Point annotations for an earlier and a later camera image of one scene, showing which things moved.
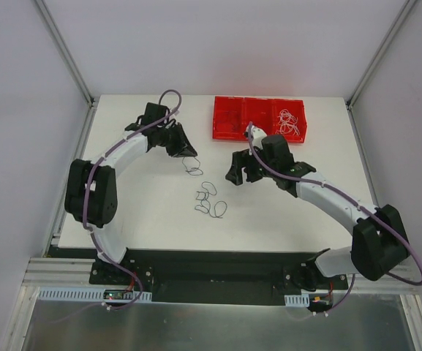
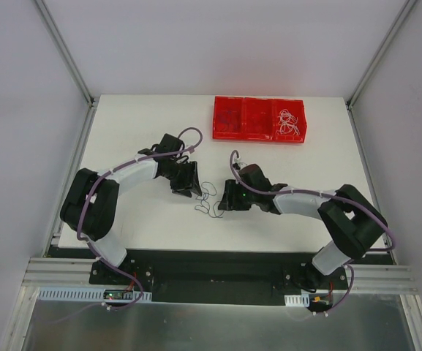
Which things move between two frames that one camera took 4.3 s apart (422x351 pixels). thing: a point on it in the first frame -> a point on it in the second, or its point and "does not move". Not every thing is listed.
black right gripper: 247,168 -> 235,196
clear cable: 287,123 does not move
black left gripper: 171,137 -> 184,178
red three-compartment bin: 231,115 does not move
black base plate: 218,276 does not move
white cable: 287,123 does not move
